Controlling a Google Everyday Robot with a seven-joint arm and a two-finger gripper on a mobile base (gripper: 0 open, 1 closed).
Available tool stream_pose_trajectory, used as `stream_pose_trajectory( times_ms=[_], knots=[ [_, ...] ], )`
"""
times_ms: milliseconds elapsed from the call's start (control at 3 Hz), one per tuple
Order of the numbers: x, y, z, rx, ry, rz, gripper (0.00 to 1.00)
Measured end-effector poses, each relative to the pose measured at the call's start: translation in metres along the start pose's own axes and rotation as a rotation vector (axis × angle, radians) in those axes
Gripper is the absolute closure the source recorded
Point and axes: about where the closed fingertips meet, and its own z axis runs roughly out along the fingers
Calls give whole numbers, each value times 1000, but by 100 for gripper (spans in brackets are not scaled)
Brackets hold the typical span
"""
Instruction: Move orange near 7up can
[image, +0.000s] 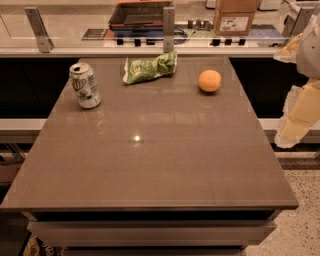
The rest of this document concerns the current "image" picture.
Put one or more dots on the right metal glass bracket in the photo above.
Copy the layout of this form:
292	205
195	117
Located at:
297	20

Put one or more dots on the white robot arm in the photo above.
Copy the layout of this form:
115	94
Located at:
310	50

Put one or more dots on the grey drawer front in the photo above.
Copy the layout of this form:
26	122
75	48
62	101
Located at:
152	234

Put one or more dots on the metal glass bracket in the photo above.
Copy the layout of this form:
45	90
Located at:
44	43
168	29
297	20

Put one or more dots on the snack bag under table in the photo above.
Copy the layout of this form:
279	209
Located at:
35	247

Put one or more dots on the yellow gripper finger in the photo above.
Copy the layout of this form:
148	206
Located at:
290	53
301	111

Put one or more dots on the orange fruit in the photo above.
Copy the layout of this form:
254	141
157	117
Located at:
209	80

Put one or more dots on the dark tray on stack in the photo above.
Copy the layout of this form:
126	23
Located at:
139	13

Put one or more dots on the middle metal glass bracket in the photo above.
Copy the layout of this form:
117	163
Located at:
168	29

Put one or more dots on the left metal glass bracket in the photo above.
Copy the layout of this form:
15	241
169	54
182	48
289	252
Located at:
44	43

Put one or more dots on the green chip bag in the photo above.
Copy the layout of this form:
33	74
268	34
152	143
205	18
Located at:
141	70

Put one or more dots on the cardboard box with label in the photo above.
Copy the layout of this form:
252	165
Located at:
234	17

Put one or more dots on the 7up soda can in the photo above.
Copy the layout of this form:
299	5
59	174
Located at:
85	85

